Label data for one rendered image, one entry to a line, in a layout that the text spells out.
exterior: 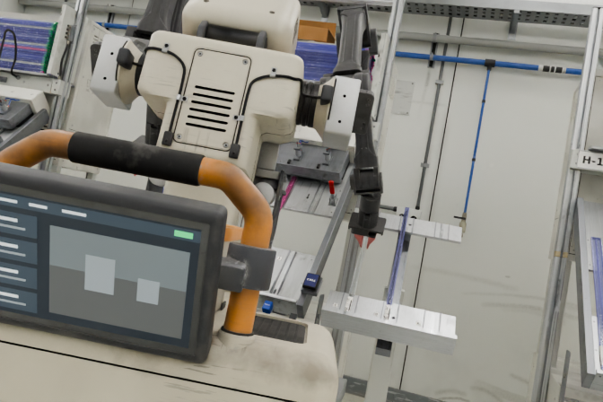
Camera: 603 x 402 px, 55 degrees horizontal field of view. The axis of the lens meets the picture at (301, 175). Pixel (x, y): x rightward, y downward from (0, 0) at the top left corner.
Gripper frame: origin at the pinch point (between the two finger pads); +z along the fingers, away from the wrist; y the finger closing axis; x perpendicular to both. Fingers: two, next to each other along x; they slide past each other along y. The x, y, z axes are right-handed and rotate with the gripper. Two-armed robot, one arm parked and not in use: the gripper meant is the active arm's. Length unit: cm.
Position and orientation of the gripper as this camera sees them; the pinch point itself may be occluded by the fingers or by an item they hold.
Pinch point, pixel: (364, 244)
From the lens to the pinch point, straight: 173.7
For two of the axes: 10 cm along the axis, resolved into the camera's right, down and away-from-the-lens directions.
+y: -9.6, -1.8, 2.0
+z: -0.3, 8.0, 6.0
